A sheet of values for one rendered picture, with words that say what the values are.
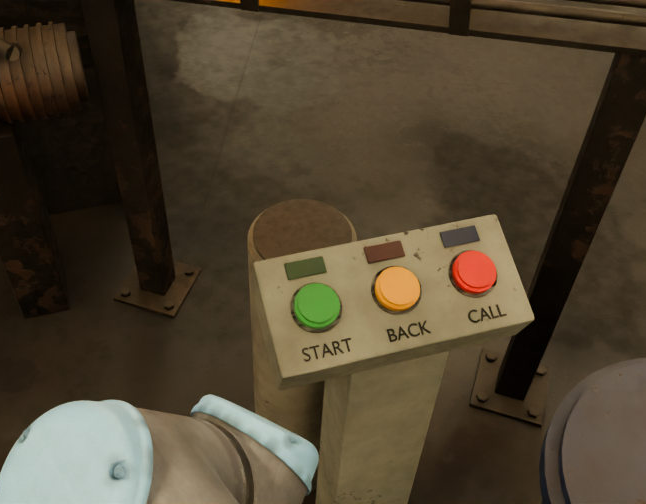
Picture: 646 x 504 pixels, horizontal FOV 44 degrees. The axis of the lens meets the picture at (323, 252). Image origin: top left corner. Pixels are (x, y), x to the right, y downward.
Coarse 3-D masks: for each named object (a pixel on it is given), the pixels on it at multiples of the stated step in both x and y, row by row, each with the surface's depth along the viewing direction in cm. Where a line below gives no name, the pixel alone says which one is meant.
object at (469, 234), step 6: (462, 228) 75; (468, 228) 75; (474, 228) 75; (444, 234) 74; (450, 234) 74; (456, 234) 75; (462, 234) 75; (468, 234) 75; (474, 234) 75; (444, 240) 74; (450, 240) 74; (456, 240) 74; (462, 240) 74; (468, 240) 74; (474, 240) 75; (444, 246) 74; (450, 246) 74
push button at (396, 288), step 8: (384, 272) 71; (392, 272) 71; (400, 272) 71; (408, 272) 71; (376, 280) 71; (384, 280) 71; (392, 280) 71; (400, 280) 71; (408, 280) 71; (416, 280) 72; (376, 288) 71; (384, 288) 71; (392, 288) 71; (400, 288) 71; (408, 288) 71; (416, 288) 71; (384, 296) 70; (392, 296) 70; (400, 296) 70; (408, 296) 71; (416, 296) 71; (384, 304) 70; (392, 304) 70; (400, 304) 70; (408, 304) 71
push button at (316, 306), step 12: (312, 288) 70; (324, 288) 70; (300, 300) 69; (312, 300) 69; (324, 300) 69; (336, 300) 69; (300, 312) 69; (312, 312) 69; (324, 312) 69; (336, 312) 69; (312, 324) 69; (324, 324) 69
